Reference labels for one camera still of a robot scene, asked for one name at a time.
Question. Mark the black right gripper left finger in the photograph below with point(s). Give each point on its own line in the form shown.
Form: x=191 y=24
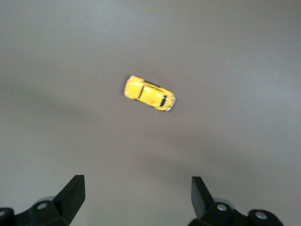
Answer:
x=70 y=200

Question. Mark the yellow beetle toy car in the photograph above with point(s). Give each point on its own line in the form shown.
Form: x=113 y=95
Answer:
x=150 y=94

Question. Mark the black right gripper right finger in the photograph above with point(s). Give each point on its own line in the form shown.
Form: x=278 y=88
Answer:
x=200 y=200

